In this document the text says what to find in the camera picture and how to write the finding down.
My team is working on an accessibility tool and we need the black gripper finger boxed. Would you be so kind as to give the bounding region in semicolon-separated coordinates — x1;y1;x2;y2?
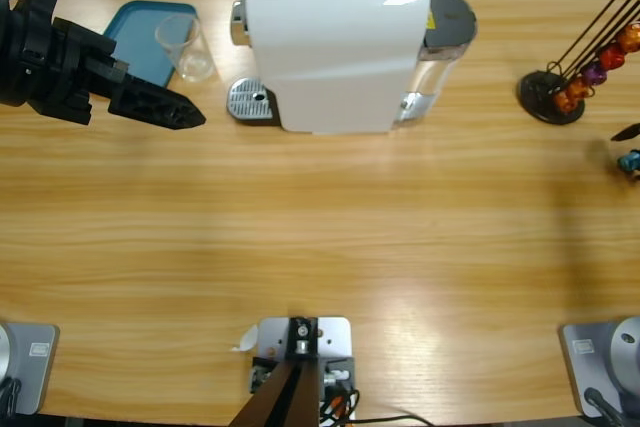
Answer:
610;121;640;143
108;84;205;132
127;73;207;122

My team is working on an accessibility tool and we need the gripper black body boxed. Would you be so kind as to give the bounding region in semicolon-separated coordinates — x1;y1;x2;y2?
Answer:
0;0;131;127

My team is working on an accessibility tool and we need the teal coffee capsule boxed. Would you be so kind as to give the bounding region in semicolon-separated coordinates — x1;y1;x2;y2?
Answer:
617;148;640;174

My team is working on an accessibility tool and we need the clear glass cup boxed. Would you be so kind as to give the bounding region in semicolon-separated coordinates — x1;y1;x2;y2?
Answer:
153;14;217;83

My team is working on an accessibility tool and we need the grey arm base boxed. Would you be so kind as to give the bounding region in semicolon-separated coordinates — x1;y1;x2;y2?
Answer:
0;322;60;417
558;315;640;419

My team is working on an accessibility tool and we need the orange coffee capsule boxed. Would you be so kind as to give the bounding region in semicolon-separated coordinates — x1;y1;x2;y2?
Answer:
554;91;577;115
615;22;640;54
564;77;592;101

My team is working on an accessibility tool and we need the purple coffee capsule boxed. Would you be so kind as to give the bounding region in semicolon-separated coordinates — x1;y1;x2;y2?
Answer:
582;61;608;87

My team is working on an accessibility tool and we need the white coffee machine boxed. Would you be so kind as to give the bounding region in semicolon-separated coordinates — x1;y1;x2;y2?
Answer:
227;0;432;137

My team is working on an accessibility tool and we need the teal plastic tray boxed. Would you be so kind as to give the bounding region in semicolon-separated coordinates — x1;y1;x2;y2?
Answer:
102;0;199;87

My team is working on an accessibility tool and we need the black capsule stand with rods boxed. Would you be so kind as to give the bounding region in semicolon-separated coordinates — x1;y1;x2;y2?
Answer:
517;0;640;126

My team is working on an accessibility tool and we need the clear water tank grey lid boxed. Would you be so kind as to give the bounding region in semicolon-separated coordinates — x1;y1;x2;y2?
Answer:
409;0;478;98

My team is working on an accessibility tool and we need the white tape tab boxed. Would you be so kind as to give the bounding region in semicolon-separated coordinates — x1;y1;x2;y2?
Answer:
229;324;260;353

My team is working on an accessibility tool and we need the black base cable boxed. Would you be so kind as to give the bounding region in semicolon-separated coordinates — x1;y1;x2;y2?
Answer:
0;377;22;418
583;386;626;427

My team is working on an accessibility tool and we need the white mount block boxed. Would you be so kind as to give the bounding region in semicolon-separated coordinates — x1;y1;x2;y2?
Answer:
249;315;357;423

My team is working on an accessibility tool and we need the dark mount post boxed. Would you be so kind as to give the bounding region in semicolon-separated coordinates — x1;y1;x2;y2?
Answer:
229;315;321;427

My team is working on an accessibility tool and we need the tangled black cable bundle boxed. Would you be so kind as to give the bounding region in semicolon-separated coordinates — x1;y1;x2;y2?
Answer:
318;385;362;427

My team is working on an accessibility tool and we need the long black cable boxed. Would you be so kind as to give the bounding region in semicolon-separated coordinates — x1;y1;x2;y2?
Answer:
357;413;432;424

